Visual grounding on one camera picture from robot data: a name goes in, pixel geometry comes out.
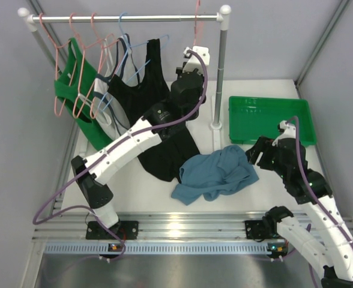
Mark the blue hanger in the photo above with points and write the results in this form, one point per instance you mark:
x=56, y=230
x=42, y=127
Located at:
x=123, y=67

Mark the pink hanger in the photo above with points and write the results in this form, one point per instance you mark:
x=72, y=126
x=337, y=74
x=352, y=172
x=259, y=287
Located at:
x=65, y=70
x=197, y=25
x=106, y=44
x=83, y=48

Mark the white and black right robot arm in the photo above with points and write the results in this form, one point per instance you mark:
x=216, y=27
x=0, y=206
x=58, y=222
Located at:
x=331, y=256

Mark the grey slotted cable duct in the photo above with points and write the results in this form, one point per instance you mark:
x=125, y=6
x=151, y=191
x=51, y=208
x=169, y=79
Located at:
x=164, y=248

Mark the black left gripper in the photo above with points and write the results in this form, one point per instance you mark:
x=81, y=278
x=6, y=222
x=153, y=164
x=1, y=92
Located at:
x=181, y=70

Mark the green plastic tray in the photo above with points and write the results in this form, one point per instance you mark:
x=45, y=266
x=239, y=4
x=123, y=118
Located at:
x=253, y=117

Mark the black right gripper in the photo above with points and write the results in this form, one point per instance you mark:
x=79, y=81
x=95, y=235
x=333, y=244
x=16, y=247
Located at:
x=253, y=153

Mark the aluminium mounting rail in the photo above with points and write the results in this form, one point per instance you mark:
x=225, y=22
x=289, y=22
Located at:
x=156, y=227

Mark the white navy-trimmed tank top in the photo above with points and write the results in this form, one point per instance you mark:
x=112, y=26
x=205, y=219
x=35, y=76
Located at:
x=113, y=121

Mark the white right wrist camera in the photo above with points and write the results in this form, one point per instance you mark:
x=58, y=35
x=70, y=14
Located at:
x=286, y=131

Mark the green tank top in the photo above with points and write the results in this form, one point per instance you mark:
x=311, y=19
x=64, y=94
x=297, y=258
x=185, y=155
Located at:
x=89, y=127

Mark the metal clothes rack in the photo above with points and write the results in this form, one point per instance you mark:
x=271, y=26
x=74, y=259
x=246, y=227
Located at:
x=222, y=17

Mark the blue tank top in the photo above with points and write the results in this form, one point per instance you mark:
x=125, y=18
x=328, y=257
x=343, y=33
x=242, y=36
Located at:
x=223, y=172

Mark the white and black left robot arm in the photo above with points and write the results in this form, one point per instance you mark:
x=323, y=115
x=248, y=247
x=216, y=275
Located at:
x=159, y=124

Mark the black tank top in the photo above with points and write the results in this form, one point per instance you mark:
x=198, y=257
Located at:
x=164, y=160

